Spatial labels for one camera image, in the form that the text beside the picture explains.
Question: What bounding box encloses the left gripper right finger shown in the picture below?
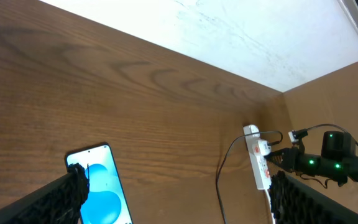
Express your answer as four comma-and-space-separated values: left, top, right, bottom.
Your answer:
268, 171, 358, 224

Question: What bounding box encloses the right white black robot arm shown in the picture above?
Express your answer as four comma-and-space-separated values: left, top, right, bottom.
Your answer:
265, 129, 358, 187

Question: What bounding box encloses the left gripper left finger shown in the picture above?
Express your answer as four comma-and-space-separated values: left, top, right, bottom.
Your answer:
0, 164, 90, 224

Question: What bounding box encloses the white power strip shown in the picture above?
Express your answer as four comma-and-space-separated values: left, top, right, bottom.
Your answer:
243, 124, 272, 190

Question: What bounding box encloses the brown cardboard board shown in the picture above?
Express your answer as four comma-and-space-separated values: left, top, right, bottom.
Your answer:
283, 54, 358, 223

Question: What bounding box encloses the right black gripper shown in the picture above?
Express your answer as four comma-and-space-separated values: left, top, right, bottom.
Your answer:
264, 147, 321, 176

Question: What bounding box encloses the black USB charging cable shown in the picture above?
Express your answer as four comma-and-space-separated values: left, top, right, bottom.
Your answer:
215, 130, 284, 224

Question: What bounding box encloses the white USB charger plug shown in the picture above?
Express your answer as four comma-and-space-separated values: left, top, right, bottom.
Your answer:
252, 139, 271, 156

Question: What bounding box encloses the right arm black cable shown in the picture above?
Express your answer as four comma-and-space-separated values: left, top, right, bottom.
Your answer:
296, 123, 358, 190

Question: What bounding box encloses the blue Galaxy smartphone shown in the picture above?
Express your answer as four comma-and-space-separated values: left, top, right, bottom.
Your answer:
65, 142, 133, 224

